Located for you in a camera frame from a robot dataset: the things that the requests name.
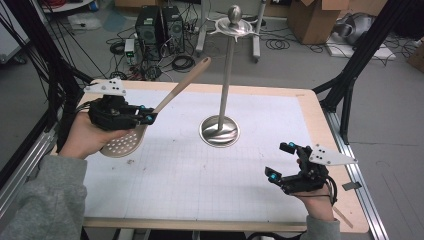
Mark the person's left hand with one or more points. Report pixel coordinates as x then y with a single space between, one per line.
83 140

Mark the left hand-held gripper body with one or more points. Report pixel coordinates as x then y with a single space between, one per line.
110 115

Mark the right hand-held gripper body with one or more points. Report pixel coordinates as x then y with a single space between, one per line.
310 180

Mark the white grid mat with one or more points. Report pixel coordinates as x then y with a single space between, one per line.
200 180

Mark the large open cardboard box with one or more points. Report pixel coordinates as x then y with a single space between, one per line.
316 20

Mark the small grey power supply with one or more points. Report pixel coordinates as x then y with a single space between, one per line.
129 50

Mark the beige slotted skimmer spoon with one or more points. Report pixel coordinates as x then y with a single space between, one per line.
125 145

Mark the black metal frame post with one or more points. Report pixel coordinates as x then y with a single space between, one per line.
50 66
353 66

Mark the black computer tower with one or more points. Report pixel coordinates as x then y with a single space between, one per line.
174 30
149 31

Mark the steel utensil stand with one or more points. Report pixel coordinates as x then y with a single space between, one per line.
220 133

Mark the person's right hand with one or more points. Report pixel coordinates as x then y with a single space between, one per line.
318 205

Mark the aluminium frame rail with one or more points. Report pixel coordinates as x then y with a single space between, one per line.
23 173
360 186

